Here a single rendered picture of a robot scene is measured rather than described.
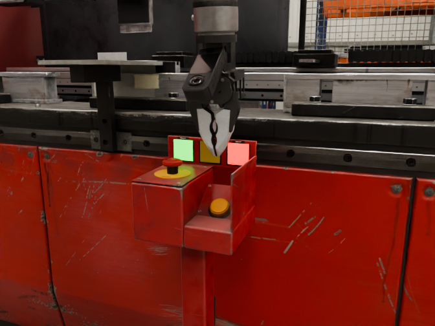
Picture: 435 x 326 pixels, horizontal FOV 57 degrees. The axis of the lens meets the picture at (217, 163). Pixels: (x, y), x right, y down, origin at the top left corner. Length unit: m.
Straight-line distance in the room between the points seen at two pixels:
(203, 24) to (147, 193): 0.31
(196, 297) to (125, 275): 0.38
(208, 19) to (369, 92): 0.46
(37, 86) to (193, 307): 0.85
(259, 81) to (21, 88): 0.76
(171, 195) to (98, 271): 0.57
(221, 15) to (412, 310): 0.73
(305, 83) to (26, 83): 0.86
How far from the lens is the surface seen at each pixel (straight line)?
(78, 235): 1.23
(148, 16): 1.16
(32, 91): 1.39
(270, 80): 1.27
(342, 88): 0.99
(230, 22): 0.69
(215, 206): 0.77
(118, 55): 1.09
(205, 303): 0.86
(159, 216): 0.75
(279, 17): 1.56
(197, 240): 0.73
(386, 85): 0.99
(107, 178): 1.11
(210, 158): 0.84
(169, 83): 1.11
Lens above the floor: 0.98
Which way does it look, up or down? 13 degrees down
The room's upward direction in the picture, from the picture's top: straight up
